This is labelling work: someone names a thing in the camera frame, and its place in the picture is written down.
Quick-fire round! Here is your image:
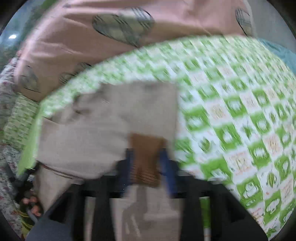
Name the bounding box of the person's left hand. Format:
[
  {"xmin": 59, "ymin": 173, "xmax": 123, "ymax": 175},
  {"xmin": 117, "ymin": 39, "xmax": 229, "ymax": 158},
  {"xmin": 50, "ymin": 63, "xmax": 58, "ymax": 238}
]
[{"xmin": 22, "ymin": 195, "xmax": 43, "ymax": 217}]

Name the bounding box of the green white patterned bedsheet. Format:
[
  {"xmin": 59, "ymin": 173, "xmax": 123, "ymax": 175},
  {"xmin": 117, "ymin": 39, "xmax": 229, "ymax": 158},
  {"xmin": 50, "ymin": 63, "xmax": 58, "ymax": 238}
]
[{"xmin": 27, "ymin": 37, "xmax": 295, "ymax": 240}]

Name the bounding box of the green patterned pillow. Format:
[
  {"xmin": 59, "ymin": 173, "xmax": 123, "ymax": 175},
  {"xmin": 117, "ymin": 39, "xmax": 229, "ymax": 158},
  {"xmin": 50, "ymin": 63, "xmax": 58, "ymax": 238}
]
[{"xmin": 3, "ymin": 94, "xmax": 39, "ymax": 151}]

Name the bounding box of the floral red grey quilt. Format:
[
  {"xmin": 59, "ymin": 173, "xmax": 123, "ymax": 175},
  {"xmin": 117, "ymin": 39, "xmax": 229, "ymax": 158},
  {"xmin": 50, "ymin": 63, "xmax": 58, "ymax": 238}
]
[{"xmin": 1, "ymin": 56, "xmax": 22, "ymax": 238}]

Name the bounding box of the beige knitted sweater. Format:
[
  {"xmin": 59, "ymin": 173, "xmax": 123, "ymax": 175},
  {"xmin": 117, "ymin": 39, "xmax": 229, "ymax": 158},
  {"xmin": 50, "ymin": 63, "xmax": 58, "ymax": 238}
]
[{"xmin": 34, "ymin": 81, "xmax": 181, "ymax": 240}]

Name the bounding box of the pink heart-patterned duvet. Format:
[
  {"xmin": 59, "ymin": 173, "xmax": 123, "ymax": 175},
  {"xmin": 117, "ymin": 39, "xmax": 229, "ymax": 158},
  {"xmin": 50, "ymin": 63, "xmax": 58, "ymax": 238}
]
[{"xmin": 14, "ymin": 0, "xmax": 255, "ymax": 101}]

